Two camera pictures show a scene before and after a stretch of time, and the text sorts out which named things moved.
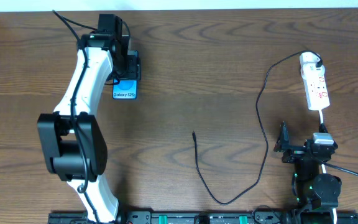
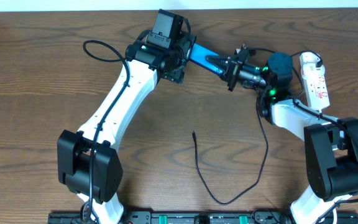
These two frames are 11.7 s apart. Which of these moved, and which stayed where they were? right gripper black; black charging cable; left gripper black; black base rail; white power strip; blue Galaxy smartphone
Moved: blue Galaxy smartphone; right gripper black; left gripper black
Stayed: black charging cable; white power strip; black base rail
